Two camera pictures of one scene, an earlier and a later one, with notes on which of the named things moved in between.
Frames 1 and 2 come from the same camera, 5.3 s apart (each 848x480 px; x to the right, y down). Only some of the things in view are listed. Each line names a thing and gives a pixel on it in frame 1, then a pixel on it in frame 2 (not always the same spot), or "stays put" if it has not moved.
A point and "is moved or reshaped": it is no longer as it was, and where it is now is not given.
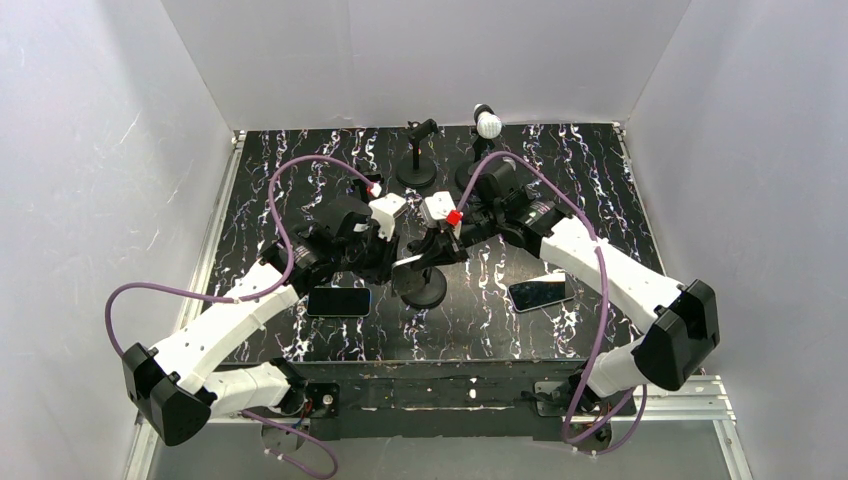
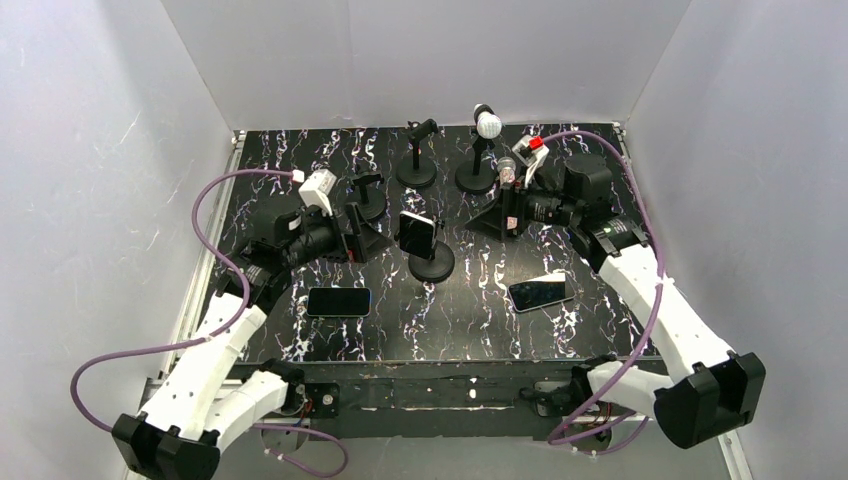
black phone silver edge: [530, 294] stays put
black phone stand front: [431, 293] is moved or reshaped
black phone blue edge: [338, 301] stays put
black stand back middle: [418, 176] stays put
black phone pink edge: [403, 270] -> [416, 235]
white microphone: [488, 124] stays put
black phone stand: [376, 177] is moved or reshaped
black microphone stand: [467, 170] stays put
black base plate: [455, 398] stays put
